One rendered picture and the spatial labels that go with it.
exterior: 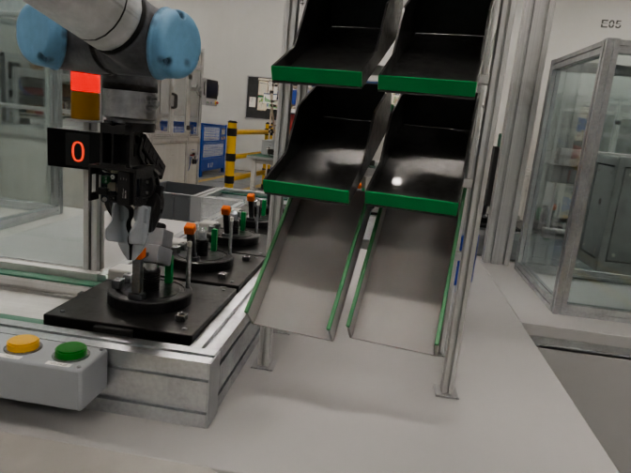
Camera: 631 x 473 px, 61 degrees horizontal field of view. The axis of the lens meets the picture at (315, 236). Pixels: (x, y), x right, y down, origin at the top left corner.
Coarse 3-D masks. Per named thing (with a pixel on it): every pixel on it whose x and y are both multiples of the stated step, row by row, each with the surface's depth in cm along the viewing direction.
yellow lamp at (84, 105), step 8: (72, 96) 98; (80, 96) 98; (88, 96) 98; (96, 96) 99; (72, 104) 98; (80, 104) 98; (88, 104) 98; (96, 104) 99; (72, 112) 99; (80, 112) 98; (88, 112) 99; (96, 112) 100
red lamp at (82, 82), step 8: (72, 72) 97; (80, 72) 97; (72, 80) 97; (80, 80) 97; (88, 80) 97; (96, 80) 98; (72, 88) 98; (80, 88) 97; (88, 88) 98; (96, 88) 99
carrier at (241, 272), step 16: (176, 240) 127; (208, 240) 117; (176, 256) 114; (208, 256) 116; (224, 256) 118; (240, 256) 127; (256, 256) 128; (176, 272) 110; (192, 272) 111; (208, 272) 112; (240, 272) 114; (240, 288) 107
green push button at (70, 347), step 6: (72, 342) 74; (78, 342) 74; (60, 348) 72; (66, 348) 72; (72, 348) 72; (78, 348) 72; (84, 348) 73; (54, 354) 72; (60, 354) 71; (66, 354) 71; (72, 354) 71; (78, 354) 72; (84, 354) 72
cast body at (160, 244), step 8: (160, 224) 92; (160, 232) 91; (168, 232) 92; (152, 240) 90; (160, 240) 90; (168, 240) 93; (152, 248) 89; (160, 248) 90; (168, 248) 94; (152, 256) 89; (160, 256) 90; (168, 256) 93; (160, 264) 91; (168, 264) 94
